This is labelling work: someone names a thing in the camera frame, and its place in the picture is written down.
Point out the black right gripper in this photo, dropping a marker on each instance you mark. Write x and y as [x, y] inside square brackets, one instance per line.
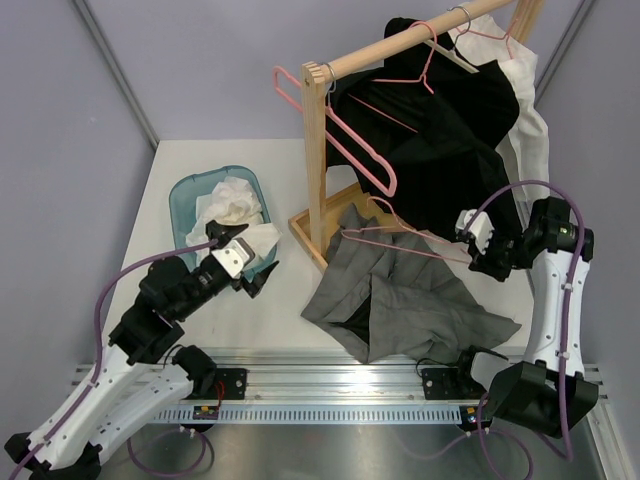
[484, 262]

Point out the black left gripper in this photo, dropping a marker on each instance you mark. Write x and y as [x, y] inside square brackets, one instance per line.
[252, 287]

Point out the white skirt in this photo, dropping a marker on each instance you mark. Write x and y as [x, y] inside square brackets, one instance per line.
[233, 202]

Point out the pink hanger with grey skirt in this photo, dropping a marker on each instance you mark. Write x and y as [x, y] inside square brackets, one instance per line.
[398, 226]

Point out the grey pleated skirt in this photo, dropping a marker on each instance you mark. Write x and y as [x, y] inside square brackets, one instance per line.
[385, 294]

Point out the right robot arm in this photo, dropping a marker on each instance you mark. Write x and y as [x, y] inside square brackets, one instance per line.
[546, 391]

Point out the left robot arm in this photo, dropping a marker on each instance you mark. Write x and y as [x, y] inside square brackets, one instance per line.
[99, 416]

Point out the pink hanger with black garment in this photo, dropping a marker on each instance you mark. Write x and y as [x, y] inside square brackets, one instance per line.
[411, 66]

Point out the pink hanger with white garment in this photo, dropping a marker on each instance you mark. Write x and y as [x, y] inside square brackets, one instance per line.
[468, 28]

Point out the teal plastic basin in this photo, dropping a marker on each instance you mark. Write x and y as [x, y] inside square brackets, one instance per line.
[182, 205]

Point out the wooden clothes rack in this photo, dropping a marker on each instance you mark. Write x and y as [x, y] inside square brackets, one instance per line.
[313, 228]

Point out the white garment on rack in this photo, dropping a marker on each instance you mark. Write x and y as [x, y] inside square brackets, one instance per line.
[525, 148]

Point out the black garment on rack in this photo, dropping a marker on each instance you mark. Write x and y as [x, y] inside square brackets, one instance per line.
[442, 147]

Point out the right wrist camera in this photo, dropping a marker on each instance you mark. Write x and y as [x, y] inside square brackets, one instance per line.
[476, 223]

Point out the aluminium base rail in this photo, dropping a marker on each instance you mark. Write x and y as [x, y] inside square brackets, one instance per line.
[332, 377]

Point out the white slotted cable duct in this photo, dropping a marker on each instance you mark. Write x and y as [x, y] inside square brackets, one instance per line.
[312, 415]

